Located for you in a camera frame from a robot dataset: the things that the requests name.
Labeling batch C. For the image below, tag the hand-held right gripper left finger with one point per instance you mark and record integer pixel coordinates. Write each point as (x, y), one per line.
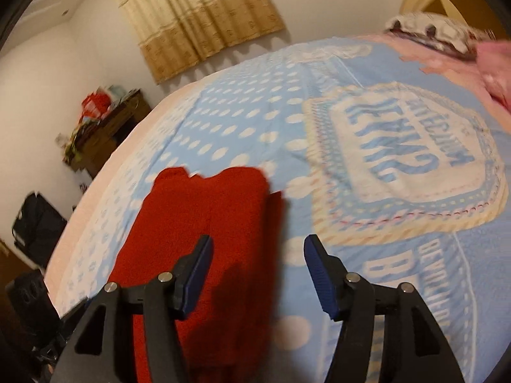
(195, 283)

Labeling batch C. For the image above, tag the blue dotted printed blanket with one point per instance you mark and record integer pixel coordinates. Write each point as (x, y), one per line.
(439, 247)

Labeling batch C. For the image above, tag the colourful clutter pile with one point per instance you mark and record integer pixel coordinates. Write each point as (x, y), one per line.
(76, 141)

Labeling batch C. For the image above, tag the pink quilt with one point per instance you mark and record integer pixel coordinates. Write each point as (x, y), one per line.
(497, 72)

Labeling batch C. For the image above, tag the red bag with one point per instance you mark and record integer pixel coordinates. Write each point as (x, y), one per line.
(96, 103)

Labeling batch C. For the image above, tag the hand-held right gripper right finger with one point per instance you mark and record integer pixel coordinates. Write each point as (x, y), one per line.
(323, 283)

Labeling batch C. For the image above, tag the beige patterned curtain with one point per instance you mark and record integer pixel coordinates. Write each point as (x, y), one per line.
(191, 20)

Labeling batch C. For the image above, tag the red knit sweater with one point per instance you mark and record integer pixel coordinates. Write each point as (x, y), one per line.
(223, 227)

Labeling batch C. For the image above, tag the black bag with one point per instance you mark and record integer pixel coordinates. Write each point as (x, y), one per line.
(38, 227)

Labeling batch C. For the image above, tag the dark wooden desk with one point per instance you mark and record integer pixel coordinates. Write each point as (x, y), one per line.
(107, 135)

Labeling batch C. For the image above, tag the dark patterned white pillow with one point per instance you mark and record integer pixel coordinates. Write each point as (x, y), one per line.
(431, 28)

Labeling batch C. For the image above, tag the black speaker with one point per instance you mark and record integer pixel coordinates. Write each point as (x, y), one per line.
(28, 299)

